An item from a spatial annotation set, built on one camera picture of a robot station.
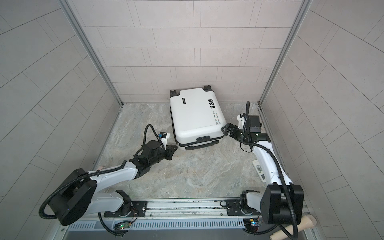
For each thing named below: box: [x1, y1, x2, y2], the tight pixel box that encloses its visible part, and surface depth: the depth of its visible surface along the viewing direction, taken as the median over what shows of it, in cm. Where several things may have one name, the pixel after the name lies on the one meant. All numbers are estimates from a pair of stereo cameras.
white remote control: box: [252, 159, 267, 183], surface depth 84 cm
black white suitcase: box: [169, 85, 227, 151], surface depth 87 cm
